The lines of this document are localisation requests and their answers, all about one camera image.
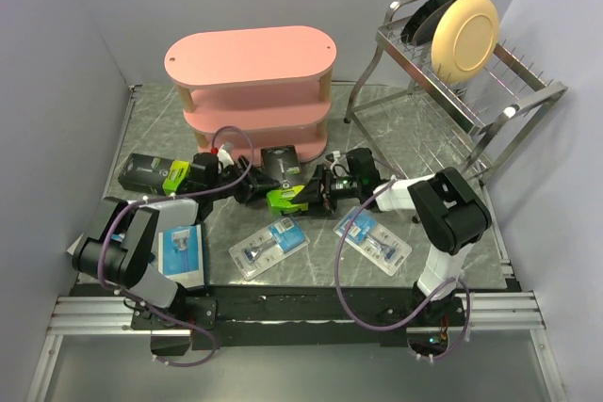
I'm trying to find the pink three-tier shelf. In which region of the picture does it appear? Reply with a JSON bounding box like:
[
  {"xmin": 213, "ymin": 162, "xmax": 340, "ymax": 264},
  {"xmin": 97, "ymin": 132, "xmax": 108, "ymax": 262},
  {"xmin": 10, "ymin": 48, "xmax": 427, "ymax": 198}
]
[{"xmin": 164, "ymin": 25, "xmax": 337, "ymax": 162}]

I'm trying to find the blue Harry's razor box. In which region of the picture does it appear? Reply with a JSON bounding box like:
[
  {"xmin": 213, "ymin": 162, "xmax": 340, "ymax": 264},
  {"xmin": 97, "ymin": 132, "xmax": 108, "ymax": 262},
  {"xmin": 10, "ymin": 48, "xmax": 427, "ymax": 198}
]
[{"xmin": 157, "ymin": 225, "xmax": 205, "ymax": 290}]

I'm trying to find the cream plate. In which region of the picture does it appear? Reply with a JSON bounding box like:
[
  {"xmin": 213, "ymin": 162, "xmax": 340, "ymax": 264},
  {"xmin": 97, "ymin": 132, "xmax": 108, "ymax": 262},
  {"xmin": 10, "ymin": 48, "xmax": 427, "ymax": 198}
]
[{"xmin": 431, "ymin": 0, "xmax": 499, "ymax": 84}]

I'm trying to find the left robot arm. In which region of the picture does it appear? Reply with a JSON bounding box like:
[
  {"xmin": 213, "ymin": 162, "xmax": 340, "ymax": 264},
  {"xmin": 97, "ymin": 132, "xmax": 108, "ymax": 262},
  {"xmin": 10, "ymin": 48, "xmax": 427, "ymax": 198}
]
[{"xmin": 72, "ymin": 153, "xmax": 280, "ymax": 329}]

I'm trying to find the blue white flat razor box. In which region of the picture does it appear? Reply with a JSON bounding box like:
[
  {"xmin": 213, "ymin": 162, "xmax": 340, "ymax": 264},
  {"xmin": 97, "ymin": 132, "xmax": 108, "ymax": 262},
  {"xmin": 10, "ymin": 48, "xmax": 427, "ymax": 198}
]
[{"xmin": 67, "ymin": 235, "xmax": 86, "ymax": 260}]

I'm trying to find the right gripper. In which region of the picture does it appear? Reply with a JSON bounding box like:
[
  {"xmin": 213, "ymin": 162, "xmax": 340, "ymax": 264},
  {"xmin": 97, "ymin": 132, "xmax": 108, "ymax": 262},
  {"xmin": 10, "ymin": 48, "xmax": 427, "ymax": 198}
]
[{"xmin": 291, "ymin": 164, "xmax": 362, "ymax": 217}]

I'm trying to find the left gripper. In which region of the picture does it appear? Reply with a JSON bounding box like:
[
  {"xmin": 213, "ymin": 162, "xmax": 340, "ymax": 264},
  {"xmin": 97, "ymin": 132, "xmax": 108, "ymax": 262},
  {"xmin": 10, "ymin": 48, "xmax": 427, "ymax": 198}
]
[{"xmin": 208, "ymin": 154, "xmax": 280, "ymax": 206}]

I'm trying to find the green black Gillette Labs box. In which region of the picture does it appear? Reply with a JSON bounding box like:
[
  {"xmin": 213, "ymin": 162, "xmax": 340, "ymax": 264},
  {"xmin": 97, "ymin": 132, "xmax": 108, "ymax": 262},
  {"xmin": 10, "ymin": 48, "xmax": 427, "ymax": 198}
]
[{"xmin": 261, "ymin": 145, "xmax": 308, "ymax": 216}]

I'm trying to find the clear Gillette blister razor pack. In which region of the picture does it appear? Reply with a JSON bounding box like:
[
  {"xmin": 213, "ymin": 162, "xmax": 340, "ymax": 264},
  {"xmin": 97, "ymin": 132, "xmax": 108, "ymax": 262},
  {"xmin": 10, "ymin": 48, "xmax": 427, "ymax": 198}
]
[{"xmin": 334, "ymin": 207, "xmax": 412, "ymax": 277}]

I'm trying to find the steel dish rack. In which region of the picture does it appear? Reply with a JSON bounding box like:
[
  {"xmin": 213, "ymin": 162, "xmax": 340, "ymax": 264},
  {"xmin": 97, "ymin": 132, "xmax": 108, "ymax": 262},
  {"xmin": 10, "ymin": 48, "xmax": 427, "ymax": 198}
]
[{"xmin": 344, "ymin": 0, "xmax": 567, "ymax": 186}]

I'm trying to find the aluminium rail frame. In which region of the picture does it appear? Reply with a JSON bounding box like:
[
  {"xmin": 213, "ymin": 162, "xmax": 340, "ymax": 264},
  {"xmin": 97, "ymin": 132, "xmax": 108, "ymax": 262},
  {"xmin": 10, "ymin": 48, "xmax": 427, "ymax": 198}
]
[{"xmin": 25, "ymin": 84, "xmax": 564, "ymax": 402}]

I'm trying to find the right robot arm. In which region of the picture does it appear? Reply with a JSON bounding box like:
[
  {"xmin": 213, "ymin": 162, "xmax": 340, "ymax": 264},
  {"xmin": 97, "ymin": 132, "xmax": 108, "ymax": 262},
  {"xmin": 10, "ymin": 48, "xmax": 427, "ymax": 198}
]
[{"xmin": 291, "ymin": 148, "xmax": 492, "ymax": 325}]

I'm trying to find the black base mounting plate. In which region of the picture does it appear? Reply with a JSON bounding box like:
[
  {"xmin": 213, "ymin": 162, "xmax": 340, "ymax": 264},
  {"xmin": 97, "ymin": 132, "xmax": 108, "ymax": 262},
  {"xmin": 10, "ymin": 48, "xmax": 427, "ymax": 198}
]
[{"xmin": 70, "ymin": 279, "xmax": 522, "ymax": 356}]

